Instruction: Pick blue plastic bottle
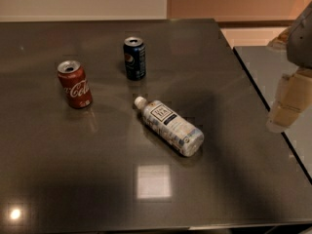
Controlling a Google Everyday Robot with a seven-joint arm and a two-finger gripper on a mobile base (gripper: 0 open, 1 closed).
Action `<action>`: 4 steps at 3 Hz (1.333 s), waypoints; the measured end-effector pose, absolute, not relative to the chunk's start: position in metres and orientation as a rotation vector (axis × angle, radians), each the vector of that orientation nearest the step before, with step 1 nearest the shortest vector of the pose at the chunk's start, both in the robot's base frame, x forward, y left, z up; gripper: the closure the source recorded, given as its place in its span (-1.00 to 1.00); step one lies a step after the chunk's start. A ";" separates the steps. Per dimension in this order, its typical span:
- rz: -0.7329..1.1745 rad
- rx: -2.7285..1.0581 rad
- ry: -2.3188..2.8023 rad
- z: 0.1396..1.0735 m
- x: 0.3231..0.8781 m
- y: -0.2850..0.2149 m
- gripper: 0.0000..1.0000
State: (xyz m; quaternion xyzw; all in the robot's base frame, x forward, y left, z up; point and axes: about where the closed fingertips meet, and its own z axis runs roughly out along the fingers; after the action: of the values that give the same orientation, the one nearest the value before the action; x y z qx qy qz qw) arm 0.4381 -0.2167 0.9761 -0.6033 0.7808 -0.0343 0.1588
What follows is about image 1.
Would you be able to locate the clear blue plastic bottle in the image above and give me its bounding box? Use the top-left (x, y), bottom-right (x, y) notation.
top-left (134, 97), bottom-right (204, 157)

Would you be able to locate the grey side table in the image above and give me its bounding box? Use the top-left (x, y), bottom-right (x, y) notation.
top-left (233, 46), bottom-right (312, 180)

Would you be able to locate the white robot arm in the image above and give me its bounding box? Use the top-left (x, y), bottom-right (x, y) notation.
top-left (266, 2), bottom-right (312, 133)

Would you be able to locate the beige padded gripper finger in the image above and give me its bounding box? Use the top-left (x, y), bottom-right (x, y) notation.
top-left (266, 67), bottom-right (312, 133)

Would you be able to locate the blue Pepsi can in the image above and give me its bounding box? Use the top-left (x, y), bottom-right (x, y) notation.
top-left (123, 37), bottom-right (146, 80)

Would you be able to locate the red Coca-Cola can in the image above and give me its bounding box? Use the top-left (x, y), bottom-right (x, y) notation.
top-left (58, 60), bottom-right (93, 109)

